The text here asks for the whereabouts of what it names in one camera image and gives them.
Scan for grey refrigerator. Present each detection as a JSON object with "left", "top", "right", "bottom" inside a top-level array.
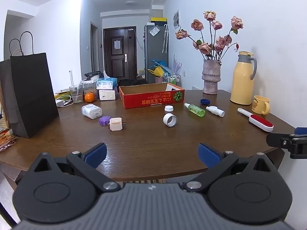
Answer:
[{"left": 144, "top": 24, "right": 169, "bottom": 84}]

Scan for yellow box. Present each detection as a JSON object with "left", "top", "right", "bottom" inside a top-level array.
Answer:
[{"left": 150, "top": 17, "right": 168, "bottom": 25}]

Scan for clear food container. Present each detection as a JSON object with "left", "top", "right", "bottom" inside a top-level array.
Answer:
[{"left": 82, "top": 80, "right": 99, "bottom": 99}]

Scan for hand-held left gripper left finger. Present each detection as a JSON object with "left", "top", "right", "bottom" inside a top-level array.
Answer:
[{"left": 34, "top": 142, "right": 121, "bottom": 193}]

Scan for red lint brush white handle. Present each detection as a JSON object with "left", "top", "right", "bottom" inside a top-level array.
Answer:
[{"left": 237, "top": 108, "right": 274, "bottom": 132}]

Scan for blue tissue pack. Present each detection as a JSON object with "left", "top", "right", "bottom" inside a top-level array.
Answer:
[{"left": 96, "top": 71, "right": 117, "bottom": 90}]

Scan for bunch of dried pink roses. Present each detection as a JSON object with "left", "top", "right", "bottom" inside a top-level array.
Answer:
[{"left": 175, "top": 11, "right": 244, "bottom": 61}]

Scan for purple decorative plant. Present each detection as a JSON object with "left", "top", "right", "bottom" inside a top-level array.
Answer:
[{"left": 173, "top": 55, "right": 183, "bottom": 73}]

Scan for white purple tissue pack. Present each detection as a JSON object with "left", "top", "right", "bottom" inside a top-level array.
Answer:
[{"left": 99, "top": 89, "right": 118, "bottom": 101}]

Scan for wire rack with bottles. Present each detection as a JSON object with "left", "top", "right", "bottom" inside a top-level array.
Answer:
[{"left": 165, "top": 73, "right": 181, "bottom": 85}]

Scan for black white kitchen appliance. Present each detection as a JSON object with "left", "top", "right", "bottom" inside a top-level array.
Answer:
[{"left": 84, "top": 71, "right": 102, "bottom": 81}]

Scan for pink ceramic vase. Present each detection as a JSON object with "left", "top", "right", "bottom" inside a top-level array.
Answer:
[{"left": 201, "top": 59, "right": 221, "bottom": 95}]

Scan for black paper bag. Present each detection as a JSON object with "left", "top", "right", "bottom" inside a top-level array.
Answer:
[{"left": 0, "top": 31, "right": 59, "bottom": 139}]

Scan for clear glass cup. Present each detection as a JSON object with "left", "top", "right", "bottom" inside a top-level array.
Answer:
[{"left": 69, "top": 85, "right": 83, "bottom": 104}]

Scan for white charger with cable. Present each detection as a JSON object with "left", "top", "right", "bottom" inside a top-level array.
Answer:
[{"left": 55, "top": 94, "right": 73, "bottom": 107}]

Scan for clear plastic box white label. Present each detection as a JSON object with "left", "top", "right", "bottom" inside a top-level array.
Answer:
[{"left": 81, "top": 104, "right": 102, "bottom": 120}]

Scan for orange printed packet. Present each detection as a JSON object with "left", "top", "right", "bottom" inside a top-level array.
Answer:
[{"left": 0, "top": 134, "right": 17, "bottom": 152}]

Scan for red cardboard box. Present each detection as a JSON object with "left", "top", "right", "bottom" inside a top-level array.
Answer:
[{"left": 119, "top": 82, "right": 185, "bottom": 109}]

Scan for yellow mug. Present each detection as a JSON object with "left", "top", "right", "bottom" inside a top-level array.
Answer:
[{"left": 252, "top": 95, "right": 271, "bottom": 115}]

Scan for grey interior door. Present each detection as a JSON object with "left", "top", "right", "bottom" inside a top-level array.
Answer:
[{"left": 91, "top": 21, "right": 99, "bottom": 73}]

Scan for yellow thermos jug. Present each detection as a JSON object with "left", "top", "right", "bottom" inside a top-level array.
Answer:
[{"left": 230, "top": 51, "right": 257, "bottom": 105}]

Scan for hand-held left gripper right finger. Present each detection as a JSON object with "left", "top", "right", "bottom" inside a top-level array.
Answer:
[{"left": 181, "top": 142, "right": 276, "bottom": 193}]

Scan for white spray bottle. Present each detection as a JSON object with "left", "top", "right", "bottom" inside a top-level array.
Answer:
[{"left": 206, "top": 106, "right": 225, "bottom": 117}]

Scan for yellow plastic object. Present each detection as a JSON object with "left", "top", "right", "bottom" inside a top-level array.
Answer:
[{"left": 147, "top": 67, "right": 164, "bottom": 76}]

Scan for green spray bottle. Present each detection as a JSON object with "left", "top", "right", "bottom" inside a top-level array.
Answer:
[{"left": 184, "top": 103, "right": 206, "bottom": 117}]

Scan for white folded umbrella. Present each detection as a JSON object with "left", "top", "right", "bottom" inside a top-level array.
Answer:
[{"left": 162, "top": 24, "right": 169, "bottom": 53}]

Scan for dark brown door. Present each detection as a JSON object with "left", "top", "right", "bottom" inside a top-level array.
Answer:
[{"left": 103, "top": 27, "right": 137, "bottom": 79}]

